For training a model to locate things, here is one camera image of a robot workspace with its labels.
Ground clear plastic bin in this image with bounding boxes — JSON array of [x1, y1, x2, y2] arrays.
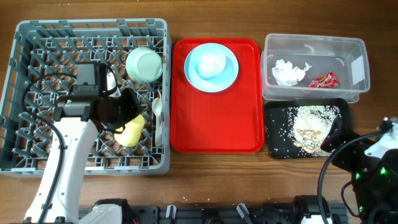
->
[[261, 34, 371, 103]]

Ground red plastic tray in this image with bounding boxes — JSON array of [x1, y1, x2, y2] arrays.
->
[[169, 38, 265, 153]]

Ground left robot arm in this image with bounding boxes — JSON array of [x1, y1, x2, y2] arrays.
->
[[24, 62, 142, 223]]

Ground light blue plate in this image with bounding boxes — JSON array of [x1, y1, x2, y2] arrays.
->
[[183, 53, 239, 93]]

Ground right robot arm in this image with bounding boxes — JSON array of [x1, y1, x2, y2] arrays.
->
[[289, 117, 397, 223]]

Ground green bowl with rice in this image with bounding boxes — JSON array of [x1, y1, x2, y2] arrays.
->
[[126, 47, 163, 84]]

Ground spilled rice and shells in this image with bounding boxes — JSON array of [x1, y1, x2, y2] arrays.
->
[[267, 105, 343, 157]]

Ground red snack wrapper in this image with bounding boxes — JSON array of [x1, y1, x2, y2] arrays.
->
[[308, 71, 340, 88]]

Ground yellow plastic cup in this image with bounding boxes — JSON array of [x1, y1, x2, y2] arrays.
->
[[114, 115, 146, 147]]

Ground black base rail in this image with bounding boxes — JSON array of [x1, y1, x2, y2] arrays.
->
[[77, 198, 348, 224]]

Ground light blue bowl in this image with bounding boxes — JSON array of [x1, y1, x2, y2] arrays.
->
[[188, 43, 236, 80]]

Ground black tray bin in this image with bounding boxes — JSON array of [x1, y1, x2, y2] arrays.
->
[[262, 98, 354, 160]]

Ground grey dishwasher rack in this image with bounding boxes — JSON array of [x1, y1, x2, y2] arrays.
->
[[1, 18, 172, 178]]

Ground white plastic spoon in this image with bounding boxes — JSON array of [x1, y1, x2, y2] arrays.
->
[[152, 98, 162, 147]]

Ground white tissue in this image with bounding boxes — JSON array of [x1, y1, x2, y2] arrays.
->
[[271, 59, 312, 86]]

